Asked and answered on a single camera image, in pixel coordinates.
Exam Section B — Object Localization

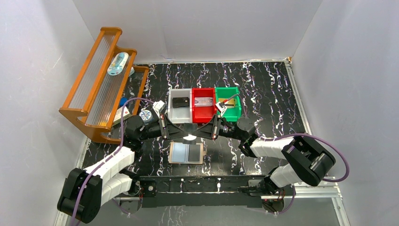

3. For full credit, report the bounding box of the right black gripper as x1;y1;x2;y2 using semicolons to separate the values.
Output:
192;114;245;141

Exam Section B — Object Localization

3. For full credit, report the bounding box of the red plastic bin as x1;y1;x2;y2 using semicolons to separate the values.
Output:
191;88;217;124

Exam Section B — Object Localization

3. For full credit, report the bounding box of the white plastic bin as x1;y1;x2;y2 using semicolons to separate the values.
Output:
168;89;192;124

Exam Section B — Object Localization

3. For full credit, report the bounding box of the beige leather card holder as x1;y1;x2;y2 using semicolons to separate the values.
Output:
168;142;207;164

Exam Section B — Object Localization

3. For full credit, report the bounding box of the green plastic bin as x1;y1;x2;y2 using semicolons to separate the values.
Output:
215;87;242;122

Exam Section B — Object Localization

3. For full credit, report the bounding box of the dark grey card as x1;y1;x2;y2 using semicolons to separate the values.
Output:
172;98;190;108

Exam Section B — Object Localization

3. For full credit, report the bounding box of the gold card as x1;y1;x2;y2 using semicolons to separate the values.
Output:
224;101;236;108
218;98;236;105

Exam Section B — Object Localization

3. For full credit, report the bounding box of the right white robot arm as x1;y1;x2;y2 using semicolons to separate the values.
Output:
190;114;336;195

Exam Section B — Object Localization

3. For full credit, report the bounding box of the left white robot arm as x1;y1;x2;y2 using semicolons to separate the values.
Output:
57;101;188;225

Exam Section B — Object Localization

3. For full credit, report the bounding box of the silver card in red bin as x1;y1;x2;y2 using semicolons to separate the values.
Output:
194;97;213;103

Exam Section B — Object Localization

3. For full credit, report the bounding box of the black card in white bin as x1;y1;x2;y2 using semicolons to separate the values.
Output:
172;97;190;108

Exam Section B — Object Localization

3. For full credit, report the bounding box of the gold card in green bin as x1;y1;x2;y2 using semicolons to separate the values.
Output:
218;98;236;105

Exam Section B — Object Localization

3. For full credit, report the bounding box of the blue white round tin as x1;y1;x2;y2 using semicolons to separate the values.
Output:
139;110;153;124

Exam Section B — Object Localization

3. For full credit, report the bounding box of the white red small box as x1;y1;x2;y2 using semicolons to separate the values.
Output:
112;106;132;126

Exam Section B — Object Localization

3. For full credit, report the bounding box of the blue bottle cap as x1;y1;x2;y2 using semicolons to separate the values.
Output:
119;97;128;107

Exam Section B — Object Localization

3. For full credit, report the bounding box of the wooden three-tier shelf rack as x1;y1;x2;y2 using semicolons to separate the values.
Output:
59;27;149;144

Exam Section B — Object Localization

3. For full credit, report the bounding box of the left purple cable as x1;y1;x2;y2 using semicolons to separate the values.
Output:
68;97;157;226

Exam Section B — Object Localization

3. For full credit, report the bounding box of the purple cable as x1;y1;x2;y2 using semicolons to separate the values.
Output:
68;97;157;226
223;93;351;216

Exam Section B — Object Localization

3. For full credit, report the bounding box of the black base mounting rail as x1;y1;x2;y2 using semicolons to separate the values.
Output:
137;175;297;209

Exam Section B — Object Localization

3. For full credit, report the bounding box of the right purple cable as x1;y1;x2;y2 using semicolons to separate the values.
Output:
223;93;351;216

